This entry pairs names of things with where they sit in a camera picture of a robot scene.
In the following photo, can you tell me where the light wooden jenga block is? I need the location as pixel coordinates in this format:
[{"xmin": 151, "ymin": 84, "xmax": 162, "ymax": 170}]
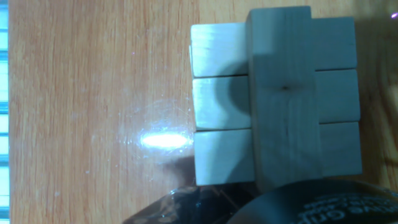
[
  {"xmin": 189, "ymin": 17, "xmax": 358, "ymax": 78},
  {"xmin": 192, "ymin": 68, "xmax": 361, "ymax": 131},
  {"xmin": 193, "ymin": 121, "xmax": 363, "ymax": 187}
]

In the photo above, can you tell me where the jenga block with dark knot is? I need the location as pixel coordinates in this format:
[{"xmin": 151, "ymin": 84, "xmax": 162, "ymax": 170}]
[{"xmin": 246, "ymin": 5, "xmax": 323, "ymax": 191}]

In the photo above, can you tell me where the orange wooden board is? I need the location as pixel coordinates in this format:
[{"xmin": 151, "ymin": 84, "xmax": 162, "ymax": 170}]
[{"xmin": 8, "ymin": 0, "xmax": 398, "ymax": 224}]

